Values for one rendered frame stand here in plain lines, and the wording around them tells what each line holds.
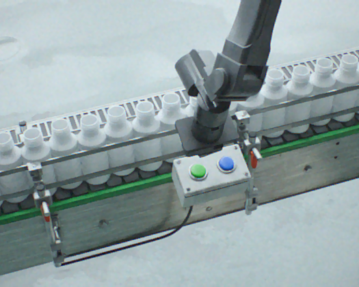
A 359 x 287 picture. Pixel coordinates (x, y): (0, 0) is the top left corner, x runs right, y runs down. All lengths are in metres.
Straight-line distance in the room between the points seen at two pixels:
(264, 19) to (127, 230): 0.72
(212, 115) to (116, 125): 0.36
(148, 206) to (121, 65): 2.01
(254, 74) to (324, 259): 1.64
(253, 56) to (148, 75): 2.39
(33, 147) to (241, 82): 0.52
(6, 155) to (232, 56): 0.56
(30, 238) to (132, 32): 2.32
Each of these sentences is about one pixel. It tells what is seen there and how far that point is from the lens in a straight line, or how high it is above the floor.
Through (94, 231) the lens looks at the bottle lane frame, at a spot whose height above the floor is 0.89.
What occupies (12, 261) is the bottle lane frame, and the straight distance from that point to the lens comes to 1.73.
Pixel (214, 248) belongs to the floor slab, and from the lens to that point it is 2.81.
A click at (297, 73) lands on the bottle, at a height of 1.15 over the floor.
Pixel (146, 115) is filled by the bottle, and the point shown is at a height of 1.16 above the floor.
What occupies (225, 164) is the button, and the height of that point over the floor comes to 1.12.
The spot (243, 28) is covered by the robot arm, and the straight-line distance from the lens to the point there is 1.21.
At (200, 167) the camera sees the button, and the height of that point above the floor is 1.12.
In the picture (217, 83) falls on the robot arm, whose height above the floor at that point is 1.42.
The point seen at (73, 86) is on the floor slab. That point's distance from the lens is 3.56.
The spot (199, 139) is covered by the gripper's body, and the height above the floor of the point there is 1.27.
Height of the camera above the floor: 2.17
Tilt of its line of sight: 42 degrees down
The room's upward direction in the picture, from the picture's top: 2 degrees counter-clockwise
